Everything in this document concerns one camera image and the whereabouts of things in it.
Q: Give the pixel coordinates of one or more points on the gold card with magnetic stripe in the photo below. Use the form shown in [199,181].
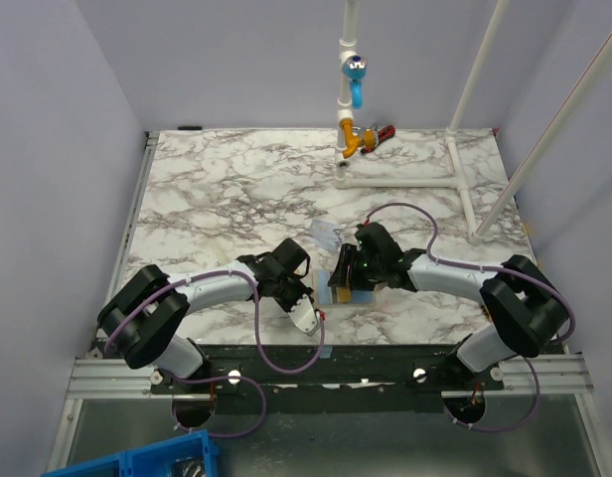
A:
[342,294]

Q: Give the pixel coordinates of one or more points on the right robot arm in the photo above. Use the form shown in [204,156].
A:
[525,312]

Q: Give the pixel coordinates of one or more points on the blue plastic bin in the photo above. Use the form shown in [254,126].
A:
[192,454]

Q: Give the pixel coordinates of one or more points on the orange pipe valve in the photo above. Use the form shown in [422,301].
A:
[366,138]

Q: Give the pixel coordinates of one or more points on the beige leather card holder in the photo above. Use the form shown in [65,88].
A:
[325,295]

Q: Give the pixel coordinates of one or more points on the blue pipe valve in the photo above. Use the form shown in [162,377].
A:
[355,70]

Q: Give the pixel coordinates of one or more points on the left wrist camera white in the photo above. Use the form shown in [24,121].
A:
[305,316]

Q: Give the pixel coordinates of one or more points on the red black pliers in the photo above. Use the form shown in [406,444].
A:
[383,135]

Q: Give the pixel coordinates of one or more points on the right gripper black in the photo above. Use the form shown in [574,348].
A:
[346,265]

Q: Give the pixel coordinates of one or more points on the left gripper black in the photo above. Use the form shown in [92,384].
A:
[302,290]

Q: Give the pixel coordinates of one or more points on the silver VIP card top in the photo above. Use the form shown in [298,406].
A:
[328,236]

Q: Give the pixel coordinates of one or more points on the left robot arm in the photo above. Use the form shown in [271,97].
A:
[141,320]

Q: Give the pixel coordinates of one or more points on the aluminium rail frame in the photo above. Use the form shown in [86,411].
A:
[213,195]

